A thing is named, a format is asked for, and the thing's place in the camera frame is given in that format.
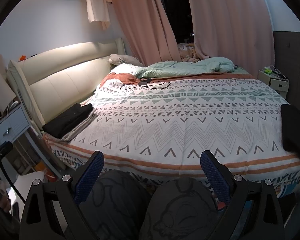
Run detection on black button-up shirt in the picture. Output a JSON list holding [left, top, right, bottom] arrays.
[[42, 103, 94, 139]]

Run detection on person's dark printed trousers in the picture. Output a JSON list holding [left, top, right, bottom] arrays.
[[79, 170, 218, 239]]

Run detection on folded beige cloth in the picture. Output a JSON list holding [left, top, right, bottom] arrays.
[[60, 109, 97, 142]]

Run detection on patterned white bedspread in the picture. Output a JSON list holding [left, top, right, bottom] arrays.
[[44, 74, 300, 197]]

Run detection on grey-blue bedside drawer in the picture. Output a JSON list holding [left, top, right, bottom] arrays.
[[0, 104, 30, 145]]

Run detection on cream padded headboard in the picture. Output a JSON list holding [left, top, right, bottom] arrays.
[[6, 38, 126, 132]]

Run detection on orange garment on bed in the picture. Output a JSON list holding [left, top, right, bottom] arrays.
[[100, 73, 140, 87]]

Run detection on white bedside cabinet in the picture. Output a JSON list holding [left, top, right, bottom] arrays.
[[258, 70, 289, 99]]

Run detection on mint green duvet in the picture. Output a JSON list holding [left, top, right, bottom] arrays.
[[134, 57, 248, 79]]

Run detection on green object on cabinet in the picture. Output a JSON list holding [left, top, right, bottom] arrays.
[[263, 67, 273, 74]]

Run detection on beige pillow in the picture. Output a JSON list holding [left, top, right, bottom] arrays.
[[108, 54, 144, 67]]

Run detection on pink plush blanket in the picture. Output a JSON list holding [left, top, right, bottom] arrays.
[[177, 42, 200, 63]]

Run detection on right pink curtain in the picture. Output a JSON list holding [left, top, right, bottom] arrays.
[[189, 0, 275, 76]]

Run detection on pink curtain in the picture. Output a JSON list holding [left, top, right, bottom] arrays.
[[189, 0, 275, 76], [112, 0, 181, 66]]

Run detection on left pink curtain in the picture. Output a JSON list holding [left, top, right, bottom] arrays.
[[112, 0, 181, 66]]

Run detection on hanging cream cloth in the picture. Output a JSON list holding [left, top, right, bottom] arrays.
[[86, 0, 110, 30]]

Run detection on black charger with cable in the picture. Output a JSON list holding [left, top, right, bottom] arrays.
[[120, 79, 171, 91]]

